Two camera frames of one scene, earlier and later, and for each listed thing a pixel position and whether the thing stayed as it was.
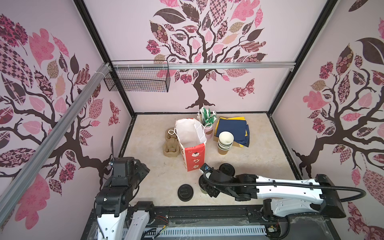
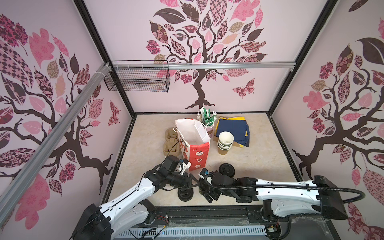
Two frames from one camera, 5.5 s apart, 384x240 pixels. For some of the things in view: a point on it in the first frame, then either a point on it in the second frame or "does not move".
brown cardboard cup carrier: [171, 148] does not move
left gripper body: [141, 171] to [178, 181]
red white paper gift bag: [192, 138] does not move
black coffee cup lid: [227, 168] does not move
